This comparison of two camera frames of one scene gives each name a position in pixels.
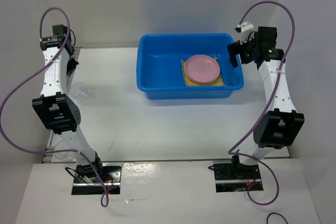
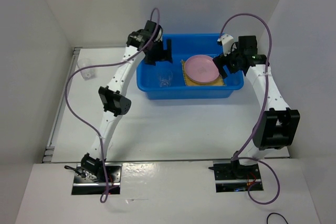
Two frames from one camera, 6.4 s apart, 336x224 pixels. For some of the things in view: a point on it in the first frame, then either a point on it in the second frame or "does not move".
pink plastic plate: (202, 68) does not move
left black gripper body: (71, 65) -> (156, 51)
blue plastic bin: (159, 72) does not move
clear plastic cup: (81, 92) -> (165, 77)
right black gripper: (236, 48) -> (221, 61)
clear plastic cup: (68, 155) -> (89, 73)
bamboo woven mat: (219, 81) does not move
